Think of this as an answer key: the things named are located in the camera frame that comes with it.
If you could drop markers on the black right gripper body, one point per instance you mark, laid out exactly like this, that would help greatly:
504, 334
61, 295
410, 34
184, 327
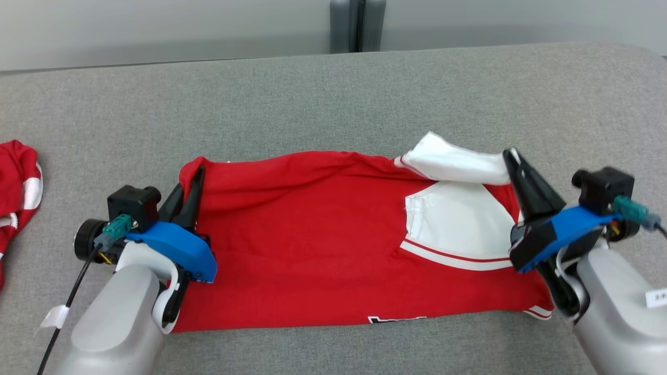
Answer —
529, 242

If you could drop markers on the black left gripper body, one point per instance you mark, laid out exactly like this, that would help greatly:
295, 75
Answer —
86, 240

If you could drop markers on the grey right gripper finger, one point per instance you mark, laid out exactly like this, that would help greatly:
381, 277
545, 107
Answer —
526, 203
547, 198

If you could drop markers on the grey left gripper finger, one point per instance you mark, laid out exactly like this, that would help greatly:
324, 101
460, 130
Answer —
192, 208
171, 208

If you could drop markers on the red shorts with white stripe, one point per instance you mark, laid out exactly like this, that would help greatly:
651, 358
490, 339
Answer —
15, 172

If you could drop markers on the red Bulls jersey shirt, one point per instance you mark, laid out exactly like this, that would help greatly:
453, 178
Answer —
312, 234

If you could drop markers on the blue right camera bracket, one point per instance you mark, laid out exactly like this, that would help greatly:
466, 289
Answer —
568, 226

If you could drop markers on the blue camera bracket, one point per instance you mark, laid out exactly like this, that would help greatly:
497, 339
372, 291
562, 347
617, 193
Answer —
177, 250
568, 226

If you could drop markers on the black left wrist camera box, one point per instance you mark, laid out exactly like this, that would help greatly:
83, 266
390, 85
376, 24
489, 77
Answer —
133, 203

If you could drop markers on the blue left camera bracket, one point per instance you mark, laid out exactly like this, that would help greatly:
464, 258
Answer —
177, 250

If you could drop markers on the grey partition joint post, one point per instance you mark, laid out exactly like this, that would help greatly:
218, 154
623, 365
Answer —
344, 26

